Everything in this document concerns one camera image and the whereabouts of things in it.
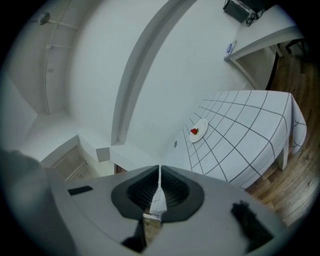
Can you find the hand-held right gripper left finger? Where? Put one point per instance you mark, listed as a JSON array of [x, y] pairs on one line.
[[95, 205]]

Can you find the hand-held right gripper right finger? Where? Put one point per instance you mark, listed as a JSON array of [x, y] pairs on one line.
[[212, 220]]

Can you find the red strawberry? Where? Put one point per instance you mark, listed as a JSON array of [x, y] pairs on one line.
[[194, 131]]

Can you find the white round plate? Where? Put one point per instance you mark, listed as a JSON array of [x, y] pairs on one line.
[[201, 126]]

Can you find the white grid table mat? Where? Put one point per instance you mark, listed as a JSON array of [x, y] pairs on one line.
[[240, 141]]

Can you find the long white desk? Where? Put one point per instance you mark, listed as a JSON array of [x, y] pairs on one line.
[[265, 30]]

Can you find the small black box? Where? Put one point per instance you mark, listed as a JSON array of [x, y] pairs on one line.
[[236, 8]]

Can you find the black monitor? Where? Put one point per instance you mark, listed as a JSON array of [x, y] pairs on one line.
[[257, 3]]

